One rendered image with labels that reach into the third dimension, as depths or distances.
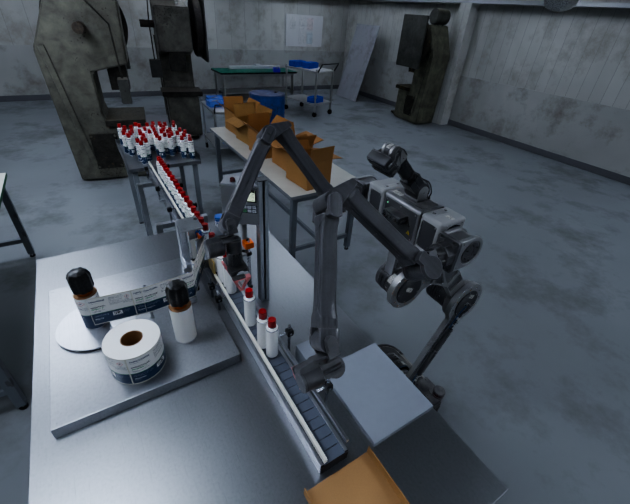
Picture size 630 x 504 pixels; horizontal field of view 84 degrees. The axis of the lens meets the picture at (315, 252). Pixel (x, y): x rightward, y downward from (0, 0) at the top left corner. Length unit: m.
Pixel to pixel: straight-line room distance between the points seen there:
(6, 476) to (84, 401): 1.14
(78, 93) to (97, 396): 4.27
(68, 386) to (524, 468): 2.37
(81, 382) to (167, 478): 0.51
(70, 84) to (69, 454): 4.44
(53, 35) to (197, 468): 4.74
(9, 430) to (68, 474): 1.36
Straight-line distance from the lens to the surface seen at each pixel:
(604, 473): 2.93
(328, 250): 0.96
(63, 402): 1.63
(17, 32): 10.65
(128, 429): 1.54
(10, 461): 2.73
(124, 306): 1.74
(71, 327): 1.88
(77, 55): 5.30
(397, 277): 1.49
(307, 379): 0.93
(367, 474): 1.39
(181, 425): 1.49
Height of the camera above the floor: 2.09
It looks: 34 degrees down
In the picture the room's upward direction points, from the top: 5 degrees clockwise
